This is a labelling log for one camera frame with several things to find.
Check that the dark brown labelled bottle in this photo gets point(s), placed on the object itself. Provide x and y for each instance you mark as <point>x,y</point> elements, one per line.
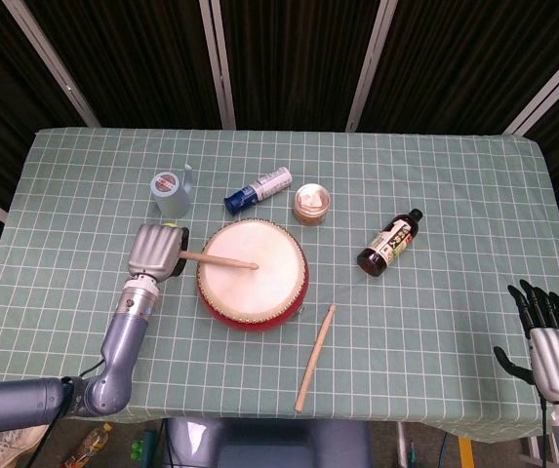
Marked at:
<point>388,244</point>

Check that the white sneaker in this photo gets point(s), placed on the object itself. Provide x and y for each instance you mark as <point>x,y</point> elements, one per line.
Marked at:
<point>1,448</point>

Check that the green plastic item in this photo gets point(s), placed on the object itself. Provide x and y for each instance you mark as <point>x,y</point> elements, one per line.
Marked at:
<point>145,446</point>

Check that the clear plastic jar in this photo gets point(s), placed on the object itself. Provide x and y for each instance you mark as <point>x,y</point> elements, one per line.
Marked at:
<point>312,205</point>

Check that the red drum with white skin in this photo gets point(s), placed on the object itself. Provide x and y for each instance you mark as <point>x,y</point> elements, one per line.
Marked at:
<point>240,292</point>

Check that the yellow tennis ball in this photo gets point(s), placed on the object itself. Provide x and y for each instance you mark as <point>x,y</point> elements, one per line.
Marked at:
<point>169,224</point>

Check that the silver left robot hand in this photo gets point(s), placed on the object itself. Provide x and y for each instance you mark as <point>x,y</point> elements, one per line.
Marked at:
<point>154,248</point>

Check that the wooden drumstick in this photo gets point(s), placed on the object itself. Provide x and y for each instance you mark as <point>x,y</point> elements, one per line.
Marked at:
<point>314,361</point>
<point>220,260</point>

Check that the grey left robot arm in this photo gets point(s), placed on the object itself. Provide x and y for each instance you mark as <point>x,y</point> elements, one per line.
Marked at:
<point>123,341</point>

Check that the green checked tablecloth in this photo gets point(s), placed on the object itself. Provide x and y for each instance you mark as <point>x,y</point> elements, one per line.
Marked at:
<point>406,341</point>

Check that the yellow drink bottle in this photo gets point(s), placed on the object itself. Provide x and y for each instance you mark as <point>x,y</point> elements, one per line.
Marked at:
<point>89,446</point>

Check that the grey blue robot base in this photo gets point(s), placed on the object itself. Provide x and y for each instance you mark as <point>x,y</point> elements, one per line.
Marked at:
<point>259,448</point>

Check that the white spray bottle blue cap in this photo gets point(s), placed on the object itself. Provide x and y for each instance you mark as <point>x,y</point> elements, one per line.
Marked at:
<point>259,187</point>

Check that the light blue plastic cup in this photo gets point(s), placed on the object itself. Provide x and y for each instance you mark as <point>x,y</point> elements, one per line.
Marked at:
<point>171,200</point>

